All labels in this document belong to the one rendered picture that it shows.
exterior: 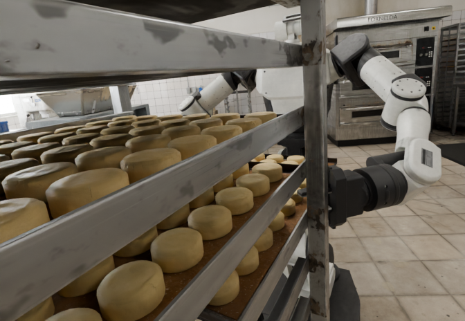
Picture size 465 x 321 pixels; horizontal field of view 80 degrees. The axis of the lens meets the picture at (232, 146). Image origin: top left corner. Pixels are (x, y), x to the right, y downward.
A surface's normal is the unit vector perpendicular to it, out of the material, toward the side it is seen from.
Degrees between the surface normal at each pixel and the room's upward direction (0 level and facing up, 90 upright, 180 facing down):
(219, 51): 90
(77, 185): 0
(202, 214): 0
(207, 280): 90
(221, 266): 90
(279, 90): 91
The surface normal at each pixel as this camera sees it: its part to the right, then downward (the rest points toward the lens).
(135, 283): -0.09, -0.97
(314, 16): -0.49, 0.25
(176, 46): 0.87, 0.04
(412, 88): -0.12, -0.68
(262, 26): -0.08, 0.25
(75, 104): -0.15, 0.56
